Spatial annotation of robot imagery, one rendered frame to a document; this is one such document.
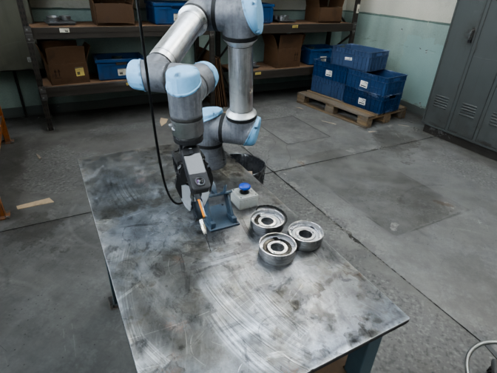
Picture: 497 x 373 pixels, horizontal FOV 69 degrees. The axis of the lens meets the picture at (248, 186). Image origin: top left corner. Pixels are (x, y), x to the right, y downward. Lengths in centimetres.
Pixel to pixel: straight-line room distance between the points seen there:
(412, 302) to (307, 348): 143
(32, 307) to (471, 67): 416
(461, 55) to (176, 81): 387
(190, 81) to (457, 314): 188
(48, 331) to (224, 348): 134
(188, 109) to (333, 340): 59
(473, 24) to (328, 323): 383
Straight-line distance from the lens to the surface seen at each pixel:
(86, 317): 205
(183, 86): 80
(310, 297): 94
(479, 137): 438
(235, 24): 121
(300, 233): 111
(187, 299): 92
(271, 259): 99
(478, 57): 435
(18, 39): 452
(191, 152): 87
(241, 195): 121
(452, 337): 216
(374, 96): 463
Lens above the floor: 147
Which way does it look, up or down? 30 degrees down
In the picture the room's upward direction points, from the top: 3 degrees clockwise
